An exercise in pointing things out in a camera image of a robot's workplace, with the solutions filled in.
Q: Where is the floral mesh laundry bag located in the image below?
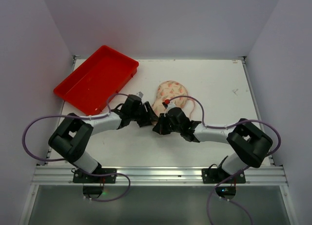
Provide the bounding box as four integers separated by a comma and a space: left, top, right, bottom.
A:
152, 80, 195, 119

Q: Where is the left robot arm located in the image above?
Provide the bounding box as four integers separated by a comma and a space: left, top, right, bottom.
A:
48, 94, 158, 176

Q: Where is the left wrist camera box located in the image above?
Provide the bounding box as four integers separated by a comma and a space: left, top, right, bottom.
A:
136, 92, 143, 98

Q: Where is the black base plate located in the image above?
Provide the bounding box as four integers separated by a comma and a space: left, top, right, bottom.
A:
72, 168, 117, 184
201, 168, 246, 184

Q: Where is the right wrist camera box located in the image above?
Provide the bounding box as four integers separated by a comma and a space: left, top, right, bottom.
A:
162, 99, 176, 113

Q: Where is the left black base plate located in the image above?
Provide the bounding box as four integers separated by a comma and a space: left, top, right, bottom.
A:
72, 168, 117, 184

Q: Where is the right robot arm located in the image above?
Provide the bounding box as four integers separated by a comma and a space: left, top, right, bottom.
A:
153, 107, 273, 181

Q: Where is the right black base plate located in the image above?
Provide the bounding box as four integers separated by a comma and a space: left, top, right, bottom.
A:
201, 168, 246, 184

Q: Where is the aluminium front rail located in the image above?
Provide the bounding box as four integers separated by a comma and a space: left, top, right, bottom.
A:
31, 165, 288, 186

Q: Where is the red plastic tray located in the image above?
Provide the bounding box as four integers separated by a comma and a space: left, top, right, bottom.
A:
54, 45, 139, 115

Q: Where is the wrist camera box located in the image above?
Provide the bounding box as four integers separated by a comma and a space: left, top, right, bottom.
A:
162, 99, 176, 113
136, 92, 143, 98

